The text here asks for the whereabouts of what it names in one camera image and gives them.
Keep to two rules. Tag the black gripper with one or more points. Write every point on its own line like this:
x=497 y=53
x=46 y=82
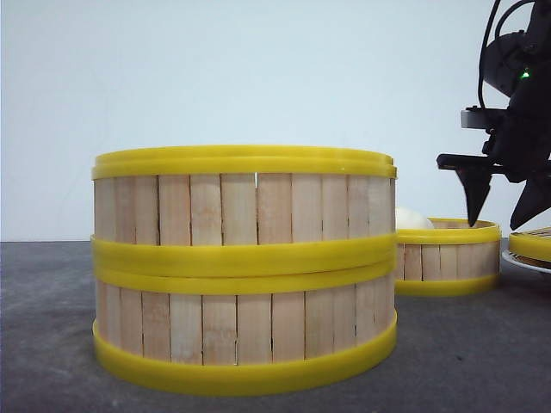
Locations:
x=518 y=148

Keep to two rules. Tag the yellow bamboo steamer lid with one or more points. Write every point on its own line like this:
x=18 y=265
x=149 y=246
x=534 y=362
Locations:
x=535 y=244

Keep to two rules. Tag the bamboo steamer basket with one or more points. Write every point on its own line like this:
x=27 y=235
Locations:
x=270 y=336
x=207 y=217
x=452 y=258

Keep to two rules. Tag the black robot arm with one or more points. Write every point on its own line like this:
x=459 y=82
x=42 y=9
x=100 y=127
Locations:
x=517 y=65

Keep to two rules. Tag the white plate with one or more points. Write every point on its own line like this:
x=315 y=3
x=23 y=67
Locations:
x=515 y=260

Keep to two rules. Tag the white bun in right basket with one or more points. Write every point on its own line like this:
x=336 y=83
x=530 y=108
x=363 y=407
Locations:
x=408 y=219

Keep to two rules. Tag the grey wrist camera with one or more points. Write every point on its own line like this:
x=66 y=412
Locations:
x=482 y=118

